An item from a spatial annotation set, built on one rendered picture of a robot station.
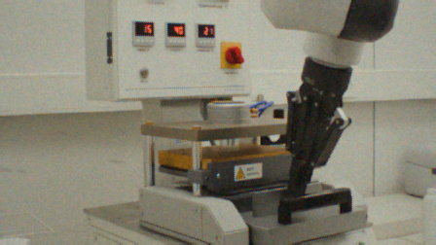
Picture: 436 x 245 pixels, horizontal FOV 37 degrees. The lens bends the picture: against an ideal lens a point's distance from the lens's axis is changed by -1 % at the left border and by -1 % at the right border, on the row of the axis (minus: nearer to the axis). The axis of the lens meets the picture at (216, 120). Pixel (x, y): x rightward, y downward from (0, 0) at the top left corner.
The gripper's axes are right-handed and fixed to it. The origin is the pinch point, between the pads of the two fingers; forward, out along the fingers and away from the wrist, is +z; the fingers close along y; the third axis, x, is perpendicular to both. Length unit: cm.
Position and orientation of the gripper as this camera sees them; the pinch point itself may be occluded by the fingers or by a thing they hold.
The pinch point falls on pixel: (299, 180)
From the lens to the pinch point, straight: 107.5
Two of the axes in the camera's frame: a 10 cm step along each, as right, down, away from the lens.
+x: 8.0, -0.5, 5.9
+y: 5.7, 3.8, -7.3
